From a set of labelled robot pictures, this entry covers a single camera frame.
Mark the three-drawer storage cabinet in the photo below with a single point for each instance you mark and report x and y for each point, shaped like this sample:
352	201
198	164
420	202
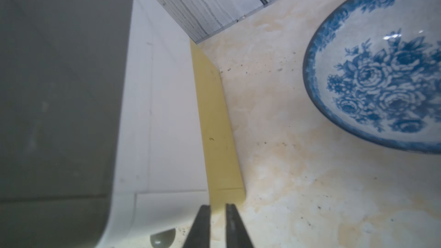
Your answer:
113	126

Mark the grey top drawer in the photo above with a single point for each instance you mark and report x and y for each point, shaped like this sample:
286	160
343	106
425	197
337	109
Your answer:
63	66

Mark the white drawer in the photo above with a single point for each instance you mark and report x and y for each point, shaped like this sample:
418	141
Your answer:
151	26

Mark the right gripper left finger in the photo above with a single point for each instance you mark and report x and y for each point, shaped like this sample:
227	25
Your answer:
199	234

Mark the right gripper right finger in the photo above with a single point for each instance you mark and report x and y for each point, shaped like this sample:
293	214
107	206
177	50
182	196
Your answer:
236	233

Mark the blue white porcelain bowl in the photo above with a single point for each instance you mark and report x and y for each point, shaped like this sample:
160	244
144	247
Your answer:
373	68

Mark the yellow bottom drawer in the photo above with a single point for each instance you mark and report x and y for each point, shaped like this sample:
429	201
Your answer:
190	155

